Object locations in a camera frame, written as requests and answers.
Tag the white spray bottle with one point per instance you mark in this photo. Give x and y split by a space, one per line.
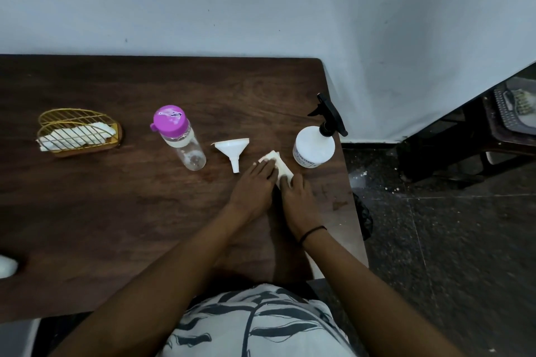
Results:
314 147

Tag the dark side table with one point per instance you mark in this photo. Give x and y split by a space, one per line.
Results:
460 151

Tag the black spray nozzle with tube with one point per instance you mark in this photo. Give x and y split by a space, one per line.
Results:
331 116

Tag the black wristband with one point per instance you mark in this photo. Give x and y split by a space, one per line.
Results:
312 232

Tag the person's left forearm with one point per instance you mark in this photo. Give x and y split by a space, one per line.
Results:
146 290

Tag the person's right forearm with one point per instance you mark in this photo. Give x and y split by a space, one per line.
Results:
377 298

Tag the purple bottle cap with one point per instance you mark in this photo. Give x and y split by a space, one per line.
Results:
168 119

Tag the clear bottle with purple lid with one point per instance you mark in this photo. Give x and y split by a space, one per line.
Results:
190 151

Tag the dark wooden table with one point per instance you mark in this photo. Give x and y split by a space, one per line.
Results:
104 210

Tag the white grey patterned clothing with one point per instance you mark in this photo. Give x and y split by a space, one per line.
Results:
255 323

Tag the person's left hand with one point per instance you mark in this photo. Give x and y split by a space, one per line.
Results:
253 191

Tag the white plastic funnel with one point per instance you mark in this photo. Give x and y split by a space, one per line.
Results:
232 147

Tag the grey plastic tray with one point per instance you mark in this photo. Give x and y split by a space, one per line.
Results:
523 122

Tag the patterned cloth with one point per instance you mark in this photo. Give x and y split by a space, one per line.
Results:
523 100

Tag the person's right hand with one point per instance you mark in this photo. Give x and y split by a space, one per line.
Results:
299 206

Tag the white handheld controller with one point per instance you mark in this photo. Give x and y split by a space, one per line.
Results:
7 266

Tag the white napkin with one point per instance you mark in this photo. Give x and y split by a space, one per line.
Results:
282 168

